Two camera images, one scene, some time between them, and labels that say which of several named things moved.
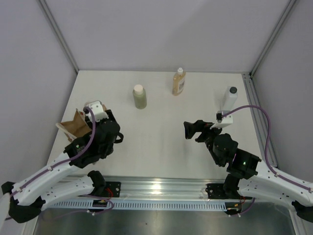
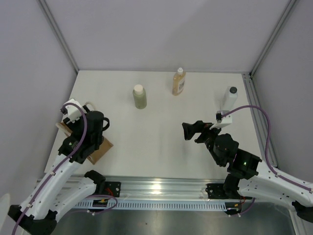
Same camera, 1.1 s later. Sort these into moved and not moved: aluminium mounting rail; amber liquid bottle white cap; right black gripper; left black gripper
Moved: left black gripper
Not moved: aluminium mounting rail; right black gripper; amber liquid bottle white cap
